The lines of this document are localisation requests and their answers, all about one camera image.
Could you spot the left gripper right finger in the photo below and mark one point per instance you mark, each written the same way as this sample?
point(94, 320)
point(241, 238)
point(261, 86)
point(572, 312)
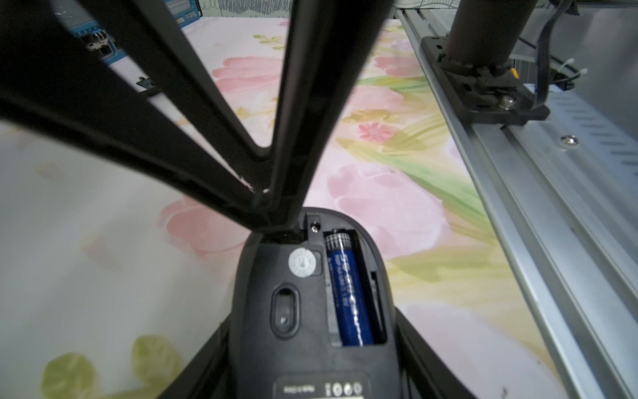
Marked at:
point(423, 373)

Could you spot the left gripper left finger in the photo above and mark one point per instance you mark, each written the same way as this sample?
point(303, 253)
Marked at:
point(207, 375)

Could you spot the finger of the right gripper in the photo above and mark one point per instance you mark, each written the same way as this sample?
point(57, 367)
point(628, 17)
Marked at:
point(328, 43)
point(52, 85)

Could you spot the black wireless mouse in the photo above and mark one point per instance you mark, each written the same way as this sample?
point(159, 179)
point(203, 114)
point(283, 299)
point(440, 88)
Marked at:
point(284, 339)

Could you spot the blue AA battery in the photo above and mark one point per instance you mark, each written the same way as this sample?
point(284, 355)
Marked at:
point(351, 308)

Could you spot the pink floral table mat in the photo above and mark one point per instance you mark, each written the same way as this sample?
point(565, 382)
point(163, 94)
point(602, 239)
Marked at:
point(111, 282)

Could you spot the dark grey network switch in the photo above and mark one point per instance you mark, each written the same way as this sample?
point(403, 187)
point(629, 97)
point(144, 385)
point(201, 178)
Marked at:
point(98, 41)

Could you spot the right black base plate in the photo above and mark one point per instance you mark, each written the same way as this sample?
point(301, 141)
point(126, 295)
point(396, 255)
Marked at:
point(482, 95)

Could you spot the aluminium mounting rail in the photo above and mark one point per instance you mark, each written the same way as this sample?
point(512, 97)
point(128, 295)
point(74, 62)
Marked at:
point(560, 194)

